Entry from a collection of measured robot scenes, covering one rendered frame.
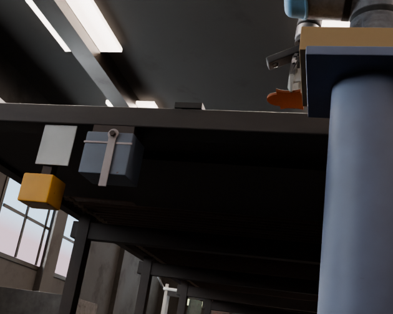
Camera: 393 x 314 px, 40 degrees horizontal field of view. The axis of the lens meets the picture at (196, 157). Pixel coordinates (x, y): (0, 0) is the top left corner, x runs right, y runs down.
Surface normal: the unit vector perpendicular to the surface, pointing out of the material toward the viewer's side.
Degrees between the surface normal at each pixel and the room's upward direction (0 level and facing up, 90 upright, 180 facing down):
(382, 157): 90
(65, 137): 90
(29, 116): 90
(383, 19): 73
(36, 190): 90
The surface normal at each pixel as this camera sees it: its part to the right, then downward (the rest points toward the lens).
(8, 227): 0.97, 0.06
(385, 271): 0.03, -0.34
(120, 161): -0.22, -0.36
